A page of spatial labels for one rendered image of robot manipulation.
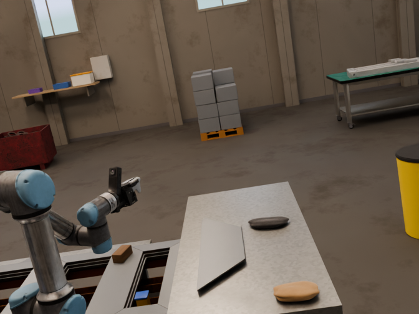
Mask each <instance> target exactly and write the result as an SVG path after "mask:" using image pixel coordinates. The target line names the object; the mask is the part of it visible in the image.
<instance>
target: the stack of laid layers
mask: <svg viewBox="0 0 419 314"><path fill-rule="evenodd" d="M169 251H170V247H169V248H164V249H157V250H148V251H143V253H142V256H141V259H140V262H139V265H138V267H137V271H136V273H135V276H134V279H133V282H132V286H131V288H130V291H129V294H128V297H127V301H126V302H125V306H124V308H130V307H133V303H134V298H135V295H136V292H137V290H138V287H139V284H140V281H141V278H142V274H143V271H144V268H145V264H146V262H147V260H153V259H161V258H166V257H168V254H169ZM110 258H111V256H110V257H101V258H97V259H89V260H80V261H76V262H68V263H66V262H64V261H63V260H61V261H62V264H64V265H63V268H64V272H65V276H66V277H67V276H68V274H69V272H71V271H76V270H84V269H92V268H97V267H106V266H107V265H108V262H109V260H110ZM32 270H33V268H29V269H21V270H13V271H8V272H0V282H3V281H8V280H16V279H20V278H27V276H28V275H29V274H30V272H31V271H32Z"/></svg>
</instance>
